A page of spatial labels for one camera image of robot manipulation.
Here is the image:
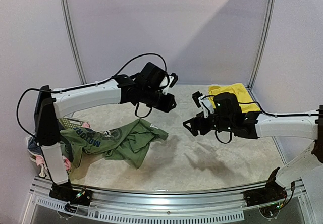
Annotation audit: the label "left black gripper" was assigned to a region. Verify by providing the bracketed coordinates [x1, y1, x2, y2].
[140, 87, 176, 113]

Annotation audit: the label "olive green garment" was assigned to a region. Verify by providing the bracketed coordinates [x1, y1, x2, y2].
[60, 118, 169, 169]

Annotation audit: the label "yellow shorts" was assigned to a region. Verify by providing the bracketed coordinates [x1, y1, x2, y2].
[208, 83, 261, 113]

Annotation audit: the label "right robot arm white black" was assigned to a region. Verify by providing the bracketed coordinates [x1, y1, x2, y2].
[183, 92, 322, 202]

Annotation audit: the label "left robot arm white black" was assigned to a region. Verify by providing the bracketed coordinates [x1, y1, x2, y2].
[34, 62, 178, 201]

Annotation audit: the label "beige plastic laundry basket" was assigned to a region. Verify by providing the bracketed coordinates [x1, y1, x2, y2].
[58, 117, 90, 131]

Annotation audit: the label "pink garment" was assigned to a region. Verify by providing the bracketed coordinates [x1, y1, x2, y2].
[35, 122, 91, 172]

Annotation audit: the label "dark blue garment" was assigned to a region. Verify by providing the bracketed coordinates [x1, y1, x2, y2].
[26, 136, 42, 156]

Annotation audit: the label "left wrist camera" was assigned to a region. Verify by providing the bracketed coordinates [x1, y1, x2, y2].
[160, 73, 178, 95]

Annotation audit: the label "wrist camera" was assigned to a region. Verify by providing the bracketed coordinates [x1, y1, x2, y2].
[192, 91, 214, 118]
[160, 73, 178, 95]

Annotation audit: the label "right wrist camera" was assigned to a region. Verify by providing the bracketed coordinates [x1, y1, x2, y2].
[192, 91, 214, 118]

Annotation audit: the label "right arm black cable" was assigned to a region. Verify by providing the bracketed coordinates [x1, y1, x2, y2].
[201, 94, 321, 116]

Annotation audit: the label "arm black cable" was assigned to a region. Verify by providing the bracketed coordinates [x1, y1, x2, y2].
[201, 94, 321, 116]
[16, 53, 169, 136]

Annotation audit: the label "aluminium front rail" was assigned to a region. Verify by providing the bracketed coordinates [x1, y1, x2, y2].
[22, 177, 315, 223]

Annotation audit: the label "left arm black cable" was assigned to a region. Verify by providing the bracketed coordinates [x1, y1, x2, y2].
[16, 53, 169, 136]

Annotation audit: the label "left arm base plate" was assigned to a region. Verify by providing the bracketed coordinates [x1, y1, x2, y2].
[49, 182, 93, 206]

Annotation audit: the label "right aluminium frame post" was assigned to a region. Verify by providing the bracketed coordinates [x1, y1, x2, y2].
[247, 0, 275, 91]

